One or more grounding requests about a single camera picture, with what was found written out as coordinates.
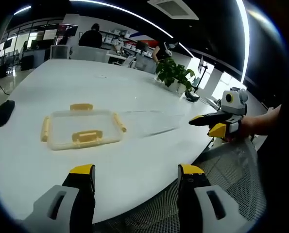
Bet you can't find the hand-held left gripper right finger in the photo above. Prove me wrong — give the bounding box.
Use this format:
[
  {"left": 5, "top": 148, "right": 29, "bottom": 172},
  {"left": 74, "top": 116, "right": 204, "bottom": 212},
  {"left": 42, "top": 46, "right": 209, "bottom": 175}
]
[{"left": 177, "top": 164, "right": 240, "bottom": 233}]

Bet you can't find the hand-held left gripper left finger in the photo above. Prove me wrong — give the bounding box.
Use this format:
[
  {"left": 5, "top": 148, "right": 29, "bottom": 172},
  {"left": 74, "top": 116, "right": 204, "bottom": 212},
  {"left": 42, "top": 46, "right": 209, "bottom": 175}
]
[{"left": 22, "top": 164, "right": 97, "bottom": 233}]

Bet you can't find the clear lid with yellow clips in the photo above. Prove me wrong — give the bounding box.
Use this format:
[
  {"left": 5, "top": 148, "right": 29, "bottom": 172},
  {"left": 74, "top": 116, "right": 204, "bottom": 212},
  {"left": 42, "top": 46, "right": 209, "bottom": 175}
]
[{"left": 40, "top": 103, "right": 128, "bottom": 151}]

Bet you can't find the dark bowl-shaped object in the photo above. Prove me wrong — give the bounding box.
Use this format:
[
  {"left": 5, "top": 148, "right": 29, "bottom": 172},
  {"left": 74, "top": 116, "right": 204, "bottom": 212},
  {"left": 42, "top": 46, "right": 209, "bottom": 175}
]
[{"left": 185, "top": 90, "right": 201, "bottom": 102}]

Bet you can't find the grey mesh office chair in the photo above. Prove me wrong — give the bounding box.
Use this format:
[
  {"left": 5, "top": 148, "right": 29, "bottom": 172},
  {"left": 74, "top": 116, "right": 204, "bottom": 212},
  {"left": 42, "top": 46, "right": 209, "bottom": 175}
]
[{"left": 93, "top": 137, "right": 268, "bottom": 233}]

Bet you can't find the monitor on black stand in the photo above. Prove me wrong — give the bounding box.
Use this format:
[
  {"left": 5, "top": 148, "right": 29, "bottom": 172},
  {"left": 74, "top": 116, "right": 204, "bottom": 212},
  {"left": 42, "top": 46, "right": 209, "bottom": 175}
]
[{"left": 194, "top": 55, "right": 209, "bottom": 94}]

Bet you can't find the green potted plant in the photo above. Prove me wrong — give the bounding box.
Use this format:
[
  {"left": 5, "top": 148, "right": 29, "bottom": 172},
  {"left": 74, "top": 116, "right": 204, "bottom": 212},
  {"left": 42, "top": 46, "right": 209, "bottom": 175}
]
[{"left": 155, "top": 57, "right": 196, "bottom": 96}]

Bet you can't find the black pouch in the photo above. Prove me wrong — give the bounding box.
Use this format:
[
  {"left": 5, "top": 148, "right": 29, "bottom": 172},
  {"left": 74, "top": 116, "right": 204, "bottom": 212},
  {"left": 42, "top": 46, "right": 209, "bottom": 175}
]
[{"left": 0, "top": 100, "right": 16, "bottom": 128}]

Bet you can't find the white mesh chair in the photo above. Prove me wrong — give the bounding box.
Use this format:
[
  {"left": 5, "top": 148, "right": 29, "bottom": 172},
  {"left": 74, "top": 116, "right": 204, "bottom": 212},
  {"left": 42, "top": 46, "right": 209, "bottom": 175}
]
[{"left": 50, "top": 44, "right": 71, "bottom": 60}]

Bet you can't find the dark display screen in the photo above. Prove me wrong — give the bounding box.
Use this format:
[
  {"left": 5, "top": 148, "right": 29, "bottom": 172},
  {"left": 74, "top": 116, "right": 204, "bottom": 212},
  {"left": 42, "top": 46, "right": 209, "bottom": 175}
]
[{"left": 57, "top": 23, "right": 78, "bottom": 37}]

